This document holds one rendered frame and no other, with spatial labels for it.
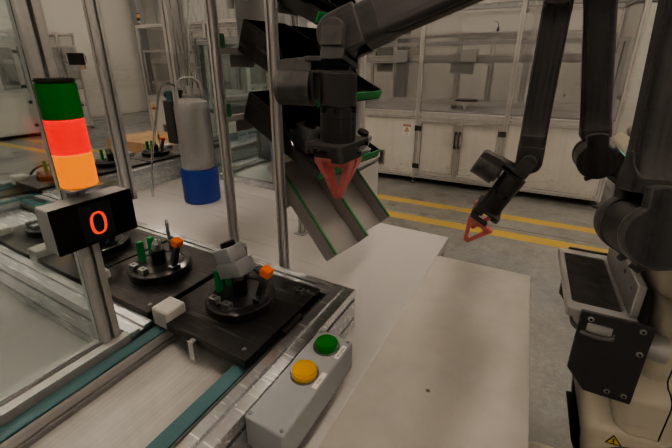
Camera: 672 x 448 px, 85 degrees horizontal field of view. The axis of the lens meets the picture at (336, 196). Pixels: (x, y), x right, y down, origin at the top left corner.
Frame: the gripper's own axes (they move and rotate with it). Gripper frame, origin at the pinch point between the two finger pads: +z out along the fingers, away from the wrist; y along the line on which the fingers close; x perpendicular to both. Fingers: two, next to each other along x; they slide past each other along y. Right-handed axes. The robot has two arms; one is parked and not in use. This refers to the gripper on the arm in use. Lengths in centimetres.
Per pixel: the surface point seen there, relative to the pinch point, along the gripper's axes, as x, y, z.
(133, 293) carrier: -42, 15, 26
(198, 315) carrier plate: -24.0, 12.7, 25.8
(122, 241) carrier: -64, 3, 24
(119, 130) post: -128, -39, 6
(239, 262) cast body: -18.1, 6.3, 15.4
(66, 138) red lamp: -29.6, 25.5, -10.6
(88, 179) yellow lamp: -29.2, 24.1, -4.3
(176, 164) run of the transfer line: -138, -71, 30
